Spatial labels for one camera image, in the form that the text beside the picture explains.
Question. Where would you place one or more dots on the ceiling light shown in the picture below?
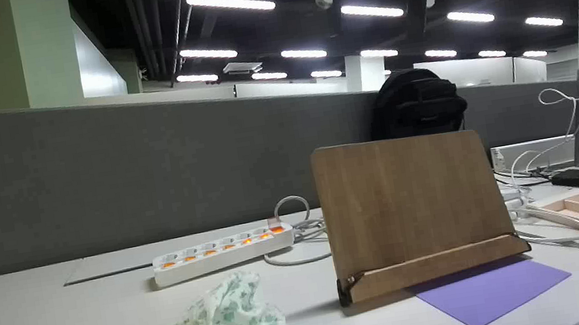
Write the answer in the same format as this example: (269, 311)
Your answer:
(269, 75)
(231, 2)
(303, 53)
(470, 17)
(196, 77)
(326, 73)
(379, 53)
(492, 53)
(208, 53)
(544, 21)
(372, 11)
(535, 53)
(440, 53)

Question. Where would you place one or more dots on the ceiling air conditioner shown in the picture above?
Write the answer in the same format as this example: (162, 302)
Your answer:
(242, 67)

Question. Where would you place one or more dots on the black backpack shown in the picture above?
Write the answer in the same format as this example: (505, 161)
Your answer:
(415, 103)

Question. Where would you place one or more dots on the wooden book stand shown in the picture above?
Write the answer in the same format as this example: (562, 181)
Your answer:
(411, 207)

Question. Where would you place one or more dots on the grey desk partition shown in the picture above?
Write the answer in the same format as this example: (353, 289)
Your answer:
(125, 175)

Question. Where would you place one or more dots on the white power strip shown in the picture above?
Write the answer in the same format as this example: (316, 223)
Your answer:
(223, 255)

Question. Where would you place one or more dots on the purple paper sheet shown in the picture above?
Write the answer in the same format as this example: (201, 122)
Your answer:
(487, 293)

